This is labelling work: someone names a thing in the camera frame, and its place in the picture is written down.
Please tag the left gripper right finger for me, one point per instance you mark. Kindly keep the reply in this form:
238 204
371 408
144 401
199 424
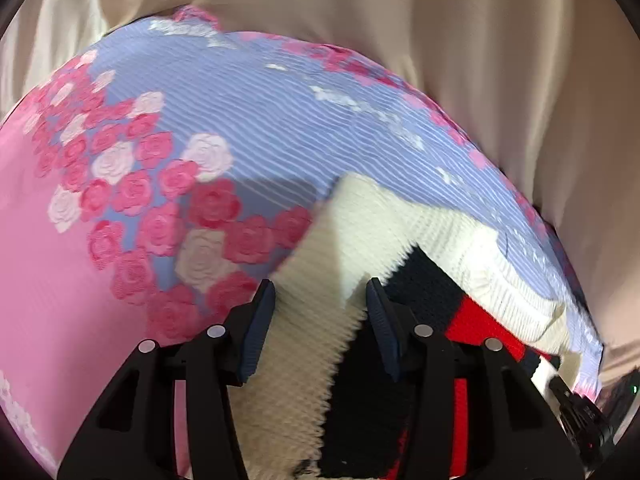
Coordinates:
468 412

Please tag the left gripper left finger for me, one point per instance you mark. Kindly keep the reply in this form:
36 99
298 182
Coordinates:
130 431

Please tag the white red black knit sweater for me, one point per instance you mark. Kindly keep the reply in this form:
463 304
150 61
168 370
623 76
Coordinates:
375 357

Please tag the pink floral bed sheet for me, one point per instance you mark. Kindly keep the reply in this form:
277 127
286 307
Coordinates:
127 174

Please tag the beige curtain backdrop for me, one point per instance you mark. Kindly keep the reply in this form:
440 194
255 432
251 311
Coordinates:
549 90

